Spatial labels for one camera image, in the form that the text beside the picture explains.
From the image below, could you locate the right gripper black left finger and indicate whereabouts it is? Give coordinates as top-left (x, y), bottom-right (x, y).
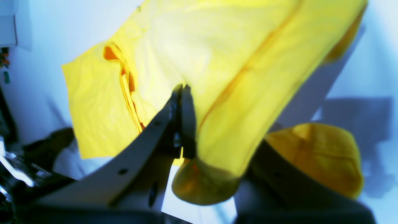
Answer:
top-left (38, 85), bottom-right (196, 211)

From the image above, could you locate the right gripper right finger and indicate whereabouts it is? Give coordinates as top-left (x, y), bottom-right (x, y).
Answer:
top-left (234, 141), bottom-right (373, 218)

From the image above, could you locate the orange T-shirt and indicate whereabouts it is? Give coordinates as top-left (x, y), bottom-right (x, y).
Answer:
top-left (62, 0), bottom-right (367, 205)

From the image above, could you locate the grey partition right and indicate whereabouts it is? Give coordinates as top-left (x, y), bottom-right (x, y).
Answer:
top-left (0, 0), bottom-right (19, 48)

